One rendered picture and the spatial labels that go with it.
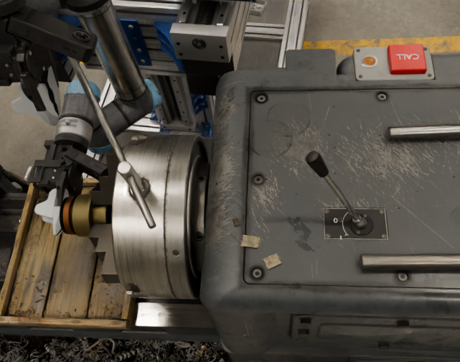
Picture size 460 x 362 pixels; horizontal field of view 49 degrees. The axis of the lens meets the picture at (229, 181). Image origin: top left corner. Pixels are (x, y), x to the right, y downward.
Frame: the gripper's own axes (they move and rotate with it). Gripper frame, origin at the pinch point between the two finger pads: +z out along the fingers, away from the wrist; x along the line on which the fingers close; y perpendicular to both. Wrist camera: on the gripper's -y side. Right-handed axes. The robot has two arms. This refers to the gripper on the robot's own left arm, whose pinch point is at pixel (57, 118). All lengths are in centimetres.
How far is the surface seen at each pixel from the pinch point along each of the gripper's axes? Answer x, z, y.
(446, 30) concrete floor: -180, 81, -118
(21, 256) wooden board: -6, 45, 25
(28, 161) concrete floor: -107, 105, 84
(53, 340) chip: -3, 80, 28
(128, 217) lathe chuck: 8.6, 14.0, -10.8
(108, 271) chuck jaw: 11.0, 25.8, -5.0
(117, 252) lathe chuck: 12.2, 18.8, -8.6
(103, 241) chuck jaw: 5.1, 24.8, -2.9
